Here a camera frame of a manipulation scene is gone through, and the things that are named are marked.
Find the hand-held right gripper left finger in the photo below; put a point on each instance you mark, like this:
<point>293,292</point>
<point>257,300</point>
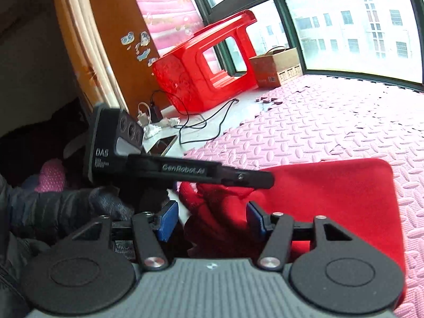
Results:
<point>167,219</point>

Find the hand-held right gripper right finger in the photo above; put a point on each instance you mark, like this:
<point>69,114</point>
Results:
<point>257,219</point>

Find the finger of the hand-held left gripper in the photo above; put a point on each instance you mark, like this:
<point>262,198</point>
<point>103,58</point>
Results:
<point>198,170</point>

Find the red pants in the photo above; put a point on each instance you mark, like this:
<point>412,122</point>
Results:
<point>331,205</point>

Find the person's left forearm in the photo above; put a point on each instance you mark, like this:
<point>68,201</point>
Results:
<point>56,205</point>

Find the smartphone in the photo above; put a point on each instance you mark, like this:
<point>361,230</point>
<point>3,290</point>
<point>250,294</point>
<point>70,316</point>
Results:
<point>162,146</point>

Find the pink dotted cloth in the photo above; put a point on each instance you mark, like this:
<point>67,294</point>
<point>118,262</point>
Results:
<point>51,175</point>

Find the black charger plug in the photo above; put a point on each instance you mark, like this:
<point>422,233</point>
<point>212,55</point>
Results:
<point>155,113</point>

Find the red plastic stool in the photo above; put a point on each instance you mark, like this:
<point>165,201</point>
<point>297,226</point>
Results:
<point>195,73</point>

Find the loose foam mat pieces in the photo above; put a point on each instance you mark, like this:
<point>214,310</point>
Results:
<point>267,99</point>

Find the pale stickers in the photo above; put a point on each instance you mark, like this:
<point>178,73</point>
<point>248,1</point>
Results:
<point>140,48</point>

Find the cream patterned curtain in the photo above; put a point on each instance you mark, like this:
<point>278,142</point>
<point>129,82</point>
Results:
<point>82,39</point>

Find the pink foam floor mat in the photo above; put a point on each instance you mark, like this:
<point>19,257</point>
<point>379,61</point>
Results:
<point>331,129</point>

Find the brown wooden wardrobe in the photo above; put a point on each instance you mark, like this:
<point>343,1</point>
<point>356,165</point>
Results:
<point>112,23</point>

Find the brown cardboard box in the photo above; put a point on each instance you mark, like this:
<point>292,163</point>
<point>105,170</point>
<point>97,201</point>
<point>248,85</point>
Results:
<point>278,68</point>

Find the pink printed curtain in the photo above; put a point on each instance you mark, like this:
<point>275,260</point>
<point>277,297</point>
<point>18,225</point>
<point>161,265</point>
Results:
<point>165,10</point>

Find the beige apartment building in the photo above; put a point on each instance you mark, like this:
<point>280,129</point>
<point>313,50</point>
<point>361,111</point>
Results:
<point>351,29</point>

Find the dark green window frame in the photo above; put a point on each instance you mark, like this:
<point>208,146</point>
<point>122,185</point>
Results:
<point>281,13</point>

